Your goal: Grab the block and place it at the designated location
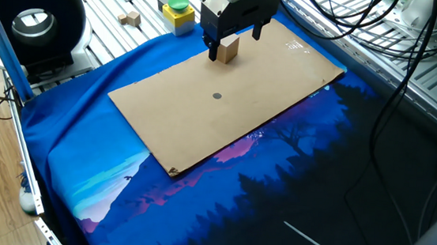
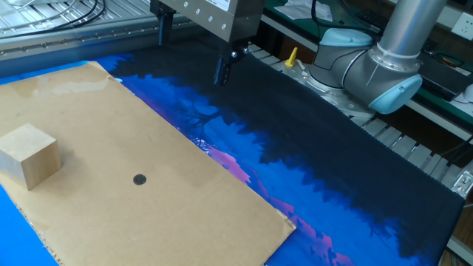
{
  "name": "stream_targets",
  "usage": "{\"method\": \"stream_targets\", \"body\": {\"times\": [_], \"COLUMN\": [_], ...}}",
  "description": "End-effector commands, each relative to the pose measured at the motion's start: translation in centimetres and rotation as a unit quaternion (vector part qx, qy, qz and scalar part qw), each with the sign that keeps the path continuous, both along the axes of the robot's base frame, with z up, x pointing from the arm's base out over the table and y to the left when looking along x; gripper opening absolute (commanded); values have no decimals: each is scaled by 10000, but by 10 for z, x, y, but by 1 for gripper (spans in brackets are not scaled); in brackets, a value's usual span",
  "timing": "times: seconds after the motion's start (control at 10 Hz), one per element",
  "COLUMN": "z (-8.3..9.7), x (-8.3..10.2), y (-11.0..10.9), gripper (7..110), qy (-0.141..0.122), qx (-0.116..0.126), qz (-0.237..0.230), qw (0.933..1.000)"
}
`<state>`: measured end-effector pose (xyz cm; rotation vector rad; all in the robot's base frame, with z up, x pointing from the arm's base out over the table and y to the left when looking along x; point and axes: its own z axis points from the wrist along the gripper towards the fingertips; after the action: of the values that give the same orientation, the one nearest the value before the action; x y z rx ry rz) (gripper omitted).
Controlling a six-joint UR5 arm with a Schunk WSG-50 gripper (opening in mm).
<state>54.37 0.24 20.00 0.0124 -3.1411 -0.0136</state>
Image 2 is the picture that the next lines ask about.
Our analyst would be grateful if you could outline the white wall socket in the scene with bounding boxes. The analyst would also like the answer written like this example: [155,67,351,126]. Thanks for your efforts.
[451,12,473,41]

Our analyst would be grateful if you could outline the silver Schunk gripper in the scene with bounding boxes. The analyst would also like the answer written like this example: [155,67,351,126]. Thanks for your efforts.
[149,0,267,86]

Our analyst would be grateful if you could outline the aluminium corner bracket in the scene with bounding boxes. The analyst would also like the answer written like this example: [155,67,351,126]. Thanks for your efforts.
[451,169,473,197]

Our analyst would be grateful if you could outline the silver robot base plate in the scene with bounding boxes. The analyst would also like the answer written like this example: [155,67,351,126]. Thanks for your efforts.
[280,61,376,119]

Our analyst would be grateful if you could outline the brown cardboard sheet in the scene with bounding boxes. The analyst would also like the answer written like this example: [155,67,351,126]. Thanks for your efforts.
[0,61,296,266]

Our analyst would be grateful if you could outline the white zip tie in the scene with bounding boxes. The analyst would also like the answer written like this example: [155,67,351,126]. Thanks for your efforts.
[365,42,421,88]

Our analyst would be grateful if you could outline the small yellow object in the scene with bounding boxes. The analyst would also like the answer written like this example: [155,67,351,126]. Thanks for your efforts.
[282,47,307,75]

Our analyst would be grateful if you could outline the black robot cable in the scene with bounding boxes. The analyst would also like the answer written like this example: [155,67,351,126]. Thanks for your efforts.
[310,0,381,41]

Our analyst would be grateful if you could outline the black flat device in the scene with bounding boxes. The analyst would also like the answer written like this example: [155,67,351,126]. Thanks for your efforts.
[413,47,473,103]

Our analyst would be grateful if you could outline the aluminium table rail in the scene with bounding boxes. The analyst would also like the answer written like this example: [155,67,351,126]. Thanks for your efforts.
[0,13,197,78]

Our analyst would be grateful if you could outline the thin black table cables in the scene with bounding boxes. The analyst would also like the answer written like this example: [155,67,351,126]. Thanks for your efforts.
[0,0,108,38]

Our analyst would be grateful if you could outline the blue forest print cloth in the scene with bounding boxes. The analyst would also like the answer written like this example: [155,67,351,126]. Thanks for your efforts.
[0,40,466,266]

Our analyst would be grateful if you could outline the white paper sheet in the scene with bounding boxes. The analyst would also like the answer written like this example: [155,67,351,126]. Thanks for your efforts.
[273,0,333,22]

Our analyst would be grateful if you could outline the large wooden cube block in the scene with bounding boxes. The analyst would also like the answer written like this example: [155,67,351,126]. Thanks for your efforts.
[0,123,63,191]

